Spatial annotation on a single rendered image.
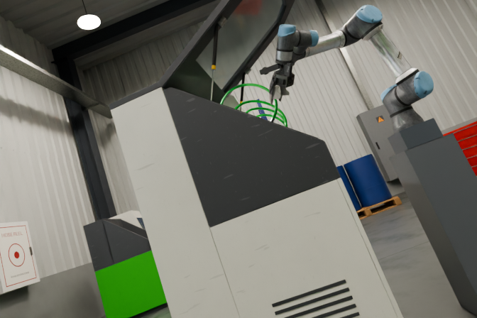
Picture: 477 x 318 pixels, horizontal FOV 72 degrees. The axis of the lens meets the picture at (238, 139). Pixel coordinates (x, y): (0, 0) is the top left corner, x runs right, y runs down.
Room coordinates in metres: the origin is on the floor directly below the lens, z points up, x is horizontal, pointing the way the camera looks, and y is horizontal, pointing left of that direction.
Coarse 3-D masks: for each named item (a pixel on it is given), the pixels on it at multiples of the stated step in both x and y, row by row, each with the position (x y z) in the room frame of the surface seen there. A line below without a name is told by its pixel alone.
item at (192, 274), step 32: (128, 96) 1.45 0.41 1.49; (160, 96) 1.43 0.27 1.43; (128, 128) 1.45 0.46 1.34; (160, 128) 1.43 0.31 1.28; (128, 160) 1.46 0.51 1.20; (160, 160) 1.44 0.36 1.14; (160, 192) 1.45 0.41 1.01; (192, 192) 1.43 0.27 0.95; (160, 224) 1.45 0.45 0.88; (192, 224) 1.43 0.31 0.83; (160, 256) 1.46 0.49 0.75; (192, 256) 1.44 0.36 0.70; (192, 288) 1.44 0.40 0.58; (224, 288) 1.43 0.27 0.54
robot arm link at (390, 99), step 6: (396, 84) 1.67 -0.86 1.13; (390, 90) 1.67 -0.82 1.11; (396, 90) 1.64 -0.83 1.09; (384, 96) 1.70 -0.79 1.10; (390, 96) 1.67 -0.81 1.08; (396, 96) 1.64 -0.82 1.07; (384, 102) 1.72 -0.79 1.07; (390, 102) 1.68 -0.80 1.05; (396, 102) 1.66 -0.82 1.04; (402, 102) 1.64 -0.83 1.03; (390, 108) 1.70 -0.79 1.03; (396, 108) 1.68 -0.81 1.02; (402, 108) 1.67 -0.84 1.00; (390, 114) 1.72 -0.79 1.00
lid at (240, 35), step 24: (240, 0) 1.40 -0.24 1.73; (264, 0) 1.62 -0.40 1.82; (288, 0) 1.82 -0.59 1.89; (240, 24) 1.60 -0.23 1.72; (264, 24) 1.82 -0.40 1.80; (192, 48) 1.38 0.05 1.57; (240, 48) 1.79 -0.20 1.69; (264, 48) 2.03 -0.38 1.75; (168, 72) 1.39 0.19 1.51; (192, 72) 1.52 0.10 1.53; (216, 72) 1.77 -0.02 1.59; (240, 72) 2.01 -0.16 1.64; (216, 96) 1.95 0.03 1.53
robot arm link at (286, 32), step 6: (282, 24) 1.33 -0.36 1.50; (288, 24) 1.35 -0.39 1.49; (282, 30) 1.32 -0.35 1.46; (288, 30) 1.31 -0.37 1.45; (294, 30) 1.32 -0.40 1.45; (282, 36) 1.33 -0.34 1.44; (288, 36) 1.32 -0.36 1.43; (294, 36) 1.34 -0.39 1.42; (282, 42) 1.34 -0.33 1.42; (288, 42) 1.34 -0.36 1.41; (294, 42) 1.35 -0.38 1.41; (276, 48) 1.39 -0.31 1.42; (282, 48) 1.36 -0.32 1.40; (288, 48) 1.36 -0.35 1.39
